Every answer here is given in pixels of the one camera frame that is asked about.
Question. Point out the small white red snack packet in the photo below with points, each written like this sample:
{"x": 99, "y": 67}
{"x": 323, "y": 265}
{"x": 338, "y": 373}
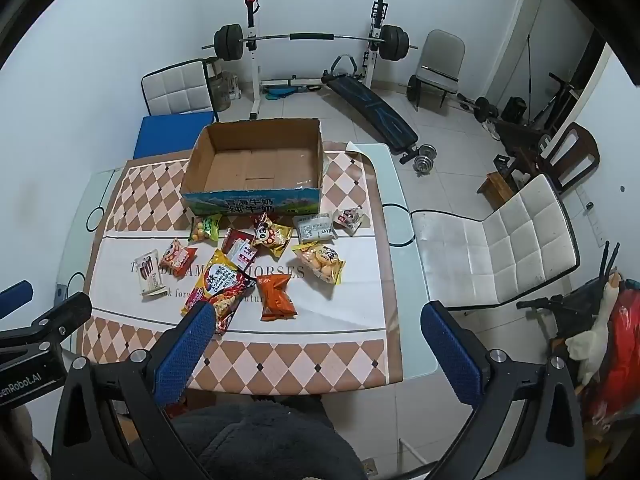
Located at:
{"x": 351, "y": 220}

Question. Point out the white plush goose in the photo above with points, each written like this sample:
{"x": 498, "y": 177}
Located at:
{"x": 595, "y": 340}

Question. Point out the red and white seasoning packet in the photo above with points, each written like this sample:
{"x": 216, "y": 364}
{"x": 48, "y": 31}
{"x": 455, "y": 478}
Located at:
{"x": 240, "y": 250}

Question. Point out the pink panda snack packet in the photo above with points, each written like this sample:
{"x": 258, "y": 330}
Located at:
{"x": 177, "y": 256}

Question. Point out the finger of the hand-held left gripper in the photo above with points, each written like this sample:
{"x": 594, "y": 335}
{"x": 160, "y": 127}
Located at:
{"x": 14, "y": 296}
{"x": 62, "y": 316}

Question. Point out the brown wooden chair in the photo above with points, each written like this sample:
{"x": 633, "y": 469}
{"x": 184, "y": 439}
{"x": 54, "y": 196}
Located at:
{"x": 575, "y": 152}

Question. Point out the orange snack packet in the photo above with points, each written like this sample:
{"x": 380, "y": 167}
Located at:
{"x": 276, "y": 299}

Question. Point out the grey folding chair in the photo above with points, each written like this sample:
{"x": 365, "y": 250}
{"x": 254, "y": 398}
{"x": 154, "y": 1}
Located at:
{"x": 442, "y": 60}

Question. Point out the yellow red instant noodle packet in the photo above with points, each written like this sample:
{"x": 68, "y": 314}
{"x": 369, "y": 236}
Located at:
{"x": 220, "y": 282}

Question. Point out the white quilted chair black frame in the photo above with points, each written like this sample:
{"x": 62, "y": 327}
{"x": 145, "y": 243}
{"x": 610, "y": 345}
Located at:
{"x": 175, "y": 87}

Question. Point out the black sit-up bench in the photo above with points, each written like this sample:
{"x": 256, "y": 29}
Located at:
{"x": 375, "y": 107}

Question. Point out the white quilted reclined chair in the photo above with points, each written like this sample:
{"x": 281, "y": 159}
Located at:
{"x": 480, "y": 255}

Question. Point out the black exercise machine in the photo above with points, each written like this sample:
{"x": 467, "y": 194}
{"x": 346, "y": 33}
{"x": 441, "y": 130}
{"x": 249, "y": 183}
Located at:
{"x": 555, "y": 105}

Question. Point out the clear water jug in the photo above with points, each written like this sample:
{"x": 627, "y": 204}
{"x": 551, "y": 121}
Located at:
{"x": 220, "y": 87}

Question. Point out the yellow panda snack packet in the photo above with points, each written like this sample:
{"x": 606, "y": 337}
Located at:
{"x": 271, "y": 235}

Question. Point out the small wooden stool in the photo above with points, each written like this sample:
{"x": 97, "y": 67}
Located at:
{"x": 495, "y": 189}

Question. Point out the red bag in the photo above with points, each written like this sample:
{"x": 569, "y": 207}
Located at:
{"x": 622, "y": 350}

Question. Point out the checkered printed tablecloth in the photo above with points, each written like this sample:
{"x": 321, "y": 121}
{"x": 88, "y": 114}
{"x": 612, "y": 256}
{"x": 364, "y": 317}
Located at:
{"x": 320, "y": 355}

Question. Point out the chrome dumbbell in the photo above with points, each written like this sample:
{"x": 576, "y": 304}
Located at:
{"x": 425, "y": 159}

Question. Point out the blue twist disc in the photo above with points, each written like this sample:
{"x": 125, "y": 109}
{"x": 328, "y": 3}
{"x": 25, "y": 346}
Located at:
{"x": 279, "y": 94}

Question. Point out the cardboard box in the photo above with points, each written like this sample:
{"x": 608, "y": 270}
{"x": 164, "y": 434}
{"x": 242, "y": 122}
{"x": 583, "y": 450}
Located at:
{"x": 250, "y": 170}

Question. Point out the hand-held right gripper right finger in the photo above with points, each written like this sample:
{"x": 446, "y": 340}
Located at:
{"x": 451, "y": 355}

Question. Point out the person's dark fleece clothing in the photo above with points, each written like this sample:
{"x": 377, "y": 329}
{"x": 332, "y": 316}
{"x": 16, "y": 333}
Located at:
{"x": 270, "y": 445}

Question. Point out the short barbell on floor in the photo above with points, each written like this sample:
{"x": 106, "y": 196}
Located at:
{"x": 484, "y": 109}

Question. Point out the clear yellow egg cake packet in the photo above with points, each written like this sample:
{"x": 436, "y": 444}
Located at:
{"x": 320, "y": 262}

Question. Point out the black speaker box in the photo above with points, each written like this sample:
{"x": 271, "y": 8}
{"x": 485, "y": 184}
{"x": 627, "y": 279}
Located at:
{"x": 515, "y": 109}

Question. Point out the grey white snack packet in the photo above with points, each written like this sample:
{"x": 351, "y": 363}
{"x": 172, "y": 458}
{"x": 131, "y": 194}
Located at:
{"x": 314, "y": 227}

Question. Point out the green snack packet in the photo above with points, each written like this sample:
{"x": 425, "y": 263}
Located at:
{"x": 205, "y": 228}

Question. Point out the white chocolate biscuit packet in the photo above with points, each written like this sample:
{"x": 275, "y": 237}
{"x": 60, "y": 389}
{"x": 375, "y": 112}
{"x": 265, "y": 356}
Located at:
{"x": 150, "y": 275}

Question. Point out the black router with antennas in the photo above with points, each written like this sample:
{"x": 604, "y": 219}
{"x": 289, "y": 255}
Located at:
{"x": 607, "y": 262}

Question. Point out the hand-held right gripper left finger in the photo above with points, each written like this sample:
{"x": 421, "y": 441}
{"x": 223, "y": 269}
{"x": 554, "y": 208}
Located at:
{"x": 184, "y": 355}

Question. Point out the blue foam mat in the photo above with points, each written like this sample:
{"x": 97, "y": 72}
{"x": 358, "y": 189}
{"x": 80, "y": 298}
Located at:
{"x": 165, "y": 135}

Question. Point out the long barbell with black plates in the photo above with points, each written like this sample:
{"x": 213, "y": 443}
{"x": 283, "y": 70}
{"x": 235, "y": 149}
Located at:
{"x": 310, "y": 37}

